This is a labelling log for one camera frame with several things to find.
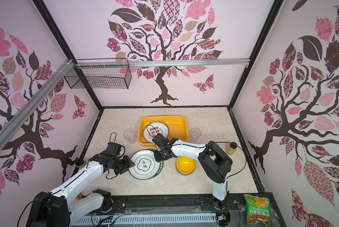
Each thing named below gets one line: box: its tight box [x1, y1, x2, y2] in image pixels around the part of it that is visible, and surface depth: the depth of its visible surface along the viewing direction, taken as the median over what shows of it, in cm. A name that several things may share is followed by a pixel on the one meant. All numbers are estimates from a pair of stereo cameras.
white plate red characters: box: [142, 121, 170, 143], surface depth 106 cm
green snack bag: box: [242, 193, 271, 227], surface depth 70 cm
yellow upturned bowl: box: [176, 156, 196, 175], surface depth 85 cm
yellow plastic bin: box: [138, 115, 188, 147], surface depth 106 cm
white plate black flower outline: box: [128, 149, 164, 181], surface depth 87 cm
